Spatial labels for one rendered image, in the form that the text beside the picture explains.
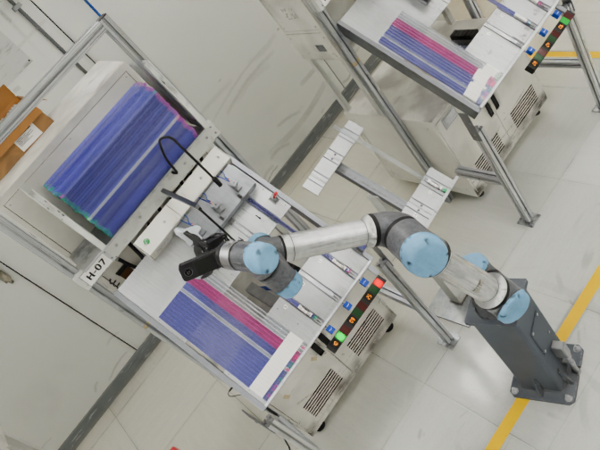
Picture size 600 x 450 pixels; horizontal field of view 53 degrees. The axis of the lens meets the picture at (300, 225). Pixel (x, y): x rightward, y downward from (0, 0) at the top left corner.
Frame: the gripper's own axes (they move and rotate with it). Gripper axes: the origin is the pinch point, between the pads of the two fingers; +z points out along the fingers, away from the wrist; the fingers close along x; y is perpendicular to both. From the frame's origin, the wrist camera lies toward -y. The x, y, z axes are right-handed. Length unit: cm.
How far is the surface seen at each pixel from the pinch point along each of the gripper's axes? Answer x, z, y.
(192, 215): -5, 52, 37
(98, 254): -4, 62, 1
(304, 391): -100, 51, 57
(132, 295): -25, 65, 8
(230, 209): -8, 43, 48
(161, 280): -24, 59, 18
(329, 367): -97, 48, 73
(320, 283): -43, 18, 59
